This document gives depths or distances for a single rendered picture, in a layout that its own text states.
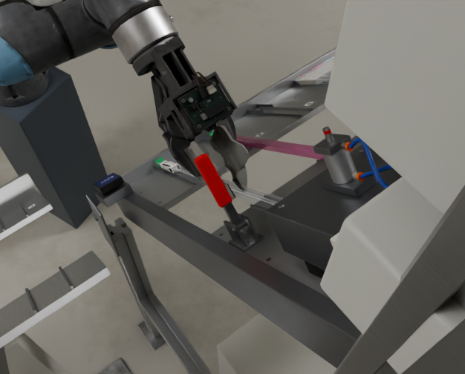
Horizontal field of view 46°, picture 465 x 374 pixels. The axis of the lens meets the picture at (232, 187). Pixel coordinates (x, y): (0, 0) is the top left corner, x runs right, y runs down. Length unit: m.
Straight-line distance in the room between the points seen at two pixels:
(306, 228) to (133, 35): 0.35
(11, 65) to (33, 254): 1.11
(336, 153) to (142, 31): 0.32
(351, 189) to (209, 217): 1.33
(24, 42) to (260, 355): 0.61
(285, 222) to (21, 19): 0.47
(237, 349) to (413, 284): 0.79
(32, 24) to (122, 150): 1.20
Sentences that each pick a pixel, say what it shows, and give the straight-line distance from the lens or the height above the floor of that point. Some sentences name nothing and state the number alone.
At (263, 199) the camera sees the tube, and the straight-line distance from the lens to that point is 0.65.
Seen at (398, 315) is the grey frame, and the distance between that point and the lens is 0.23.
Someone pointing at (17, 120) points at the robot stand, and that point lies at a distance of 1.38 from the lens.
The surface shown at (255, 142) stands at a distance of 0.86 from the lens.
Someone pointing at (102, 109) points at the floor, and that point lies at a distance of 2.08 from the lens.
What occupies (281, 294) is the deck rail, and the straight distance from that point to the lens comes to 0.48.
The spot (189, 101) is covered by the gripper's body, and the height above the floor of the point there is 1.06.
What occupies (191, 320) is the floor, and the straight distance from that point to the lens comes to 1.64.
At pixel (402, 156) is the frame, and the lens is 0.21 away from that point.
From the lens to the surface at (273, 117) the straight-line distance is 0.99.
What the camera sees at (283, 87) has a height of 0.73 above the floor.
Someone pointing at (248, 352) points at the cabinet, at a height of 0.62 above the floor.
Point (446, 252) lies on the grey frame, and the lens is 0.18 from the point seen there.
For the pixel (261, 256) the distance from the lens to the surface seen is 0.56.
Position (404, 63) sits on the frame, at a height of 1.44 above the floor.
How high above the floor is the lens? 1.56
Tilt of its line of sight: 59 degrees down
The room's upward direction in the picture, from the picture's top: straight up
